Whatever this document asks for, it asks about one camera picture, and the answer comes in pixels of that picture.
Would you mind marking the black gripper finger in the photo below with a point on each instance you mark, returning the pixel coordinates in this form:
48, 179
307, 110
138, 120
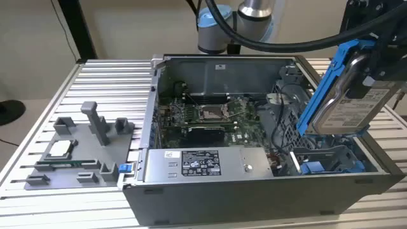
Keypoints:
359, 88

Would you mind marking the hard disk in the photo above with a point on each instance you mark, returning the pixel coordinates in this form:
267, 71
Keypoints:
350, 114

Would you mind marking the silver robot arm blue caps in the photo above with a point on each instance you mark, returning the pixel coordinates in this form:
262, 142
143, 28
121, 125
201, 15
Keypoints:
254, 9

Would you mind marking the grey metal disk bay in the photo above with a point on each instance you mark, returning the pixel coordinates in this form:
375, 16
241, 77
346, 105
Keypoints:
286, 124

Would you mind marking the blue disk carrier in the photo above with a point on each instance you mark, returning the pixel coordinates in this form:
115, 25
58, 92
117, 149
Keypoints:
313, 168

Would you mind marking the black RAM slot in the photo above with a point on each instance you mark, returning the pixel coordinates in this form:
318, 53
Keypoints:
207, 95

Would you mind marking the green motherboard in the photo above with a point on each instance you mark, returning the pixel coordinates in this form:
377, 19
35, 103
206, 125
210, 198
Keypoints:
249, 128

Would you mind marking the CPU socket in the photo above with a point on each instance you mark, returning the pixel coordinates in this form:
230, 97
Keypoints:
211, 112

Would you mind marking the black graphics card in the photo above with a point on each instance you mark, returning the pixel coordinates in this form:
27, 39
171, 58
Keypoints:
205, 136

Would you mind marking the thin metal locking lever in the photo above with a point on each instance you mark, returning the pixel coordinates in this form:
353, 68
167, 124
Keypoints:
193, 100

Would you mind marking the grey open PC case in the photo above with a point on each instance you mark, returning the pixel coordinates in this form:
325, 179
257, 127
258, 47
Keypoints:
222, 202

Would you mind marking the silver power supply unit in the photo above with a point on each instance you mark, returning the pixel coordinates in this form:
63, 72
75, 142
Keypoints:
159, 164

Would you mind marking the blue case latch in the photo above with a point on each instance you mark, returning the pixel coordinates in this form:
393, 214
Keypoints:
125, 168

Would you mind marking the grey parts rack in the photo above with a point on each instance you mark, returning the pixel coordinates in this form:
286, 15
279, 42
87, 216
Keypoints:
83, 152

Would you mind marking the green RAM stick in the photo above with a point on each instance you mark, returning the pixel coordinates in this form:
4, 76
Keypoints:
72, 163

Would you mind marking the silver CPU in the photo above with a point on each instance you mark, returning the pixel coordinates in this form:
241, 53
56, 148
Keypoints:
60, 148

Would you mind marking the black round stand base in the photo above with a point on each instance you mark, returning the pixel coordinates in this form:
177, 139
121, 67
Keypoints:
11, 112

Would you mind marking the black frame post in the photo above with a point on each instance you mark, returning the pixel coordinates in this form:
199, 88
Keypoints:
78, 28

